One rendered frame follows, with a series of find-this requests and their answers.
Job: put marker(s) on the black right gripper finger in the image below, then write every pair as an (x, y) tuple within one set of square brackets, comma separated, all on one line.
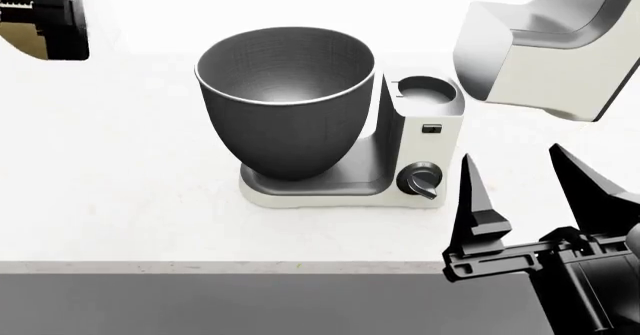
[(475, 215), (595, 200)]

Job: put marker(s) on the white stand mixer head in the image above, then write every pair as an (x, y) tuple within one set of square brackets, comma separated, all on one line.
[(545, 68)]

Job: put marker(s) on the black mixer release button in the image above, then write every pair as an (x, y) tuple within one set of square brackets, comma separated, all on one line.
[(432, 128)]

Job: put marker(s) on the white stand mixer base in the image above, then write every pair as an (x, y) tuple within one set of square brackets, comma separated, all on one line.
[(430, 147)]

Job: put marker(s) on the black mixer speed knob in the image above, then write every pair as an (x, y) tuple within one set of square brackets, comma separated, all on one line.
[(419, 181)]

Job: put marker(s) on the dark grey mixer bowl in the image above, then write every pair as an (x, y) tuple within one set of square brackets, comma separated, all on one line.
[(280, 136)]

